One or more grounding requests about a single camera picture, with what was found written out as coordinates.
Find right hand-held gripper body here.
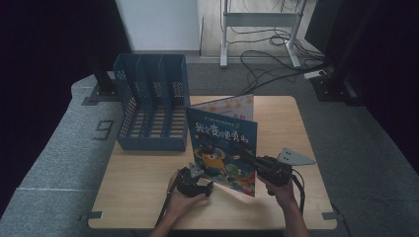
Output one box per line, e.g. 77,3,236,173
255,147,316,188

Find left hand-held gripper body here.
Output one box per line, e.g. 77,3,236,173
176,162,208,198

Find colourful children's picture book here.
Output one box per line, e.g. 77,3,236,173
186,93,259,198

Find blue plastic file rack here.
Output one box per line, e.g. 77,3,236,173
112,53,192,153

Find person's left hand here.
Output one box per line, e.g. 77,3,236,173
165,170,208,222

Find person's right hand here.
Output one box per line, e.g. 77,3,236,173
257,175,298,210

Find white power strip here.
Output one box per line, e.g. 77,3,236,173
302,69,327,81

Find tall black stand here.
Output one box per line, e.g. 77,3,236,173
310,0,379,107

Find white panel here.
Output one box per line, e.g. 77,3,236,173
115,0,203,54

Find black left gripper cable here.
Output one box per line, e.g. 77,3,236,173
154,171,182,229

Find black floor cables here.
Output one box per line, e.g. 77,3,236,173
226,0,331,97

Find black stand with base plate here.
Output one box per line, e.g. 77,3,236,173
81,61,121,107

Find white metal desk frame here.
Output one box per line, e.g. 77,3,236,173
219,0,308,69

